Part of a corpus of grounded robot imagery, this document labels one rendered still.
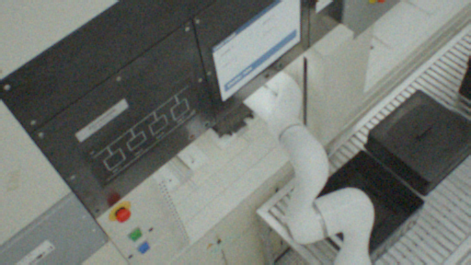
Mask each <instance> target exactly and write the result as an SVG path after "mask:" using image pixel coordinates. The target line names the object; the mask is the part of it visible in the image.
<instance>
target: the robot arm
mask: <svg viewBox="0 0 471 265"><path fill-rule="evenodd" d="M243 102H244V103H245V104H246V105H248V107H249V108H250V109H252V110H253V111H254V112H255V113H257V114H258V115H259V116H260V117H261V118H262V119H263V120H264V121H266V122H267V123H268V130H269V132H270V134H271V136H272V137H273V138H274V140H275V141H276V143H277V144H278V145H279V147H280V148H281V149H282V151H283V152H284V153H285V154H286V156H287V157H288V159H290V161H291V163H292V164H293V166H294V171H295V175H296V182H295V186H294V190H293V194H292V197H291V200H290V201H289V204H288V206H287V211H286V214H285V220H284V223H285V228H286V230H287V234H288V236H289V237H290V238H291V240H292V241H295V242H296V243H299V244H302V245H306V244H310V243H313V242H315V241H318V240H321V239H323V238H325V237H329V236H332V235H334V234H337V233H339V232H342V234H343V235H344V240H343V245H342V246H341V249H340V251H339V254H338V255H337V257H336V258H335V263H334V265H372V263H371V261H370V259H369V256H368V250H367V247H368V240H369V237H370V234H371V229H372V226H373V220H374V210H373V204H372V203H371V202H370V199H369V198H368V196H367V195H366V194H365V193H364V192H362V191H361V190H358V189H354V188H346V189H343V190H337V191H334V192H332V193H330V194H327V195H325V196H323V197H321V198H317V199H315V200H314V198H315V197H316V196H317V195H318V193H319V192H320V191H321V190H322V188H323V186H325V184H326V181H327V177H328V174H329V163H328V159H327V155H326V151H325V149H324V148H323V147H322V145H321V143H320V142H319V141H318V140H317V139H316V138H315V136H314V135H313V134H311V133H310V131H309V130H308V129H307V128H305V126H304V125H303V124H302V122H301V121H299V120H298V115H299V112H300V109H301V106H302V92H301V90H300V88H299V86H298V84H297V83H296V82H294V79H293V78H291V76H290V75H287V73H285V72H283V71H280V72H279V74H278V75H275V77H273V78H272V79H271V80H270V81H269V82H268V83H266V84H265V85H264V86H262V87H261V88H260V89H259V90H257V91H256V92H255V93H254V94H252V95H251V96H250V97H249V98H247V99H246V100H245V101H243Z"/></svg>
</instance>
